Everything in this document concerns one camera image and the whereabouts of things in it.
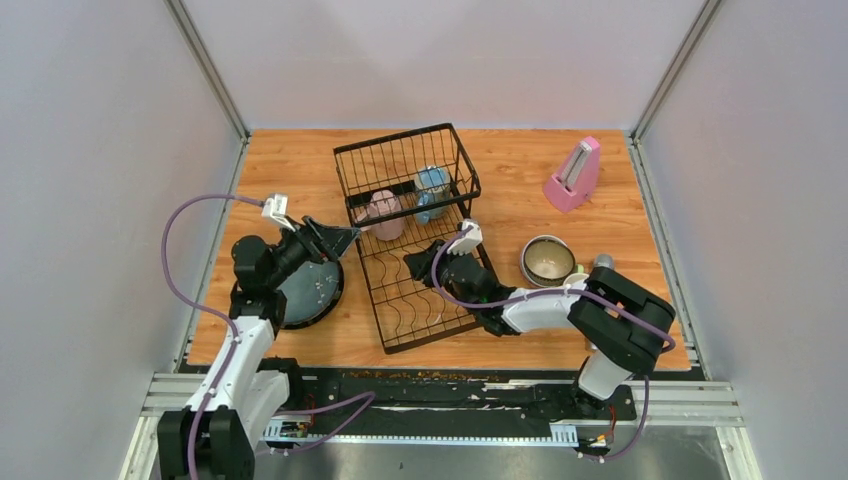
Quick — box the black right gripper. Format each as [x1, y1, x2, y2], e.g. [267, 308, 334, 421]
[406, 238, 478, 315]

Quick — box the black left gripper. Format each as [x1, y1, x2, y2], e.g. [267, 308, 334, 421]
[265, 215, 359, 289]

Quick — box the pink ceramic mug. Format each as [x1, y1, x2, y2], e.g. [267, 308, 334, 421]
[356, 190, 405, 241]

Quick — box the blue butterfly mug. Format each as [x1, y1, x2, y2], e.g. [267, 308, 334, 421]
[414, 166, 451, 225]

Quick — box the light green mug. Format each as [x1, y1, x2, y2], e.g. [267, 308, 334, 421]
[562, 264, 589, 289]

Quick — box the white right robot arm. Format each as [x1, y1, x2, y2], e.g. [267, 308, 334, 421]
[403, 240, 676, 418]

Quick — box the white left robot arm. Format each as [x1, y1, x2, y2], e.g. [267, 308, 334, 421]
[157, 216, 361, 479]

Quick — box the blue-grey ceramic plate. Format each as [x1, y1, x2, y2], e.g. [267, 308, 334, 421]
[277, 262, 344, 330]

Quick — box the patterned ceramic bowl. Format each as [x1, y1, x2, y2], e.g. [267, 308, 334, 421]
[519, 235, 579, 287]

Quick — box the pink metronome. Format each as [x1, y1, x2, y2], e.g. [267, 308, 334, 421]
[542, 136, 601, 213]

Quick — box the silver microphone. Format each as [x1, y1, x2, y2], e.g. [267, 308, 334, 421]
[587, 253, 615, 352]

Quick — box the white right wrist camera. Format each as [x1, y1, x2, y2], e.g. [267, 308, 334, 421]
[447, 219, 483, 255]

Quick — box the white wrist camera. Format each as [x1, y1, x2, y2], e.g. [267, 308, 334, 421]
[261, 193, 296, 231]
[447, 219, 483, 255]

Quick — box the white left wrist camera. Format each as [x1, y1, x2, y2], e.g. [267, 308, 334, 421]
[261, 193, 296, 231]

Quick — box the black wire dish rack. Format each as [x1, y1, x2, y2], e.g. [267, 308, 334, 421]
[333, 123, 482, 354]

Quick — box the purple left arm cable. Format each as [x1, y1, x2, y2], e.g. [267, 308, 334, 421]
[161, 193, 266, 480]

